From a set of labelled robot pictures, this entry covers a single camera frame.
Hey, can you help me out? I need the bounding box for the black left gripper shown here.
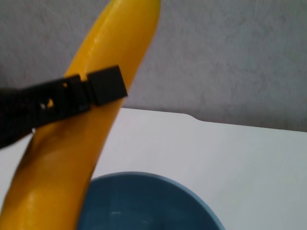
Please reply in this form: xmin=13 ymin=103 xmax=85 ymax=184
xmin=0 ymin=86 xmax=35 ymax=150

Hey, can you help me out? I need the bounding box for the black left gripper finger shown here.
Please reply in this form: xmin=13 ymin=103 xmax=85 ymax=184
xmin=24 ymin=65 xmax=129 ymax=130

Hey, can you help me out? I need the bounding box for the yellow plastic banana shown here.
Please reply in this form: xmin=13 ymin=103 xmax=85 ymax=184
xmin=0 ymin=0 xmax=162 ymax=230

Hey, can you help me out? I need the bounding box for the blue plastic bowl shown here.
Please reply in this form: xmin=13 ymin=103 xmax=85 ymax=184
xmin=76 ymin=171 xmax=225 ymax=230

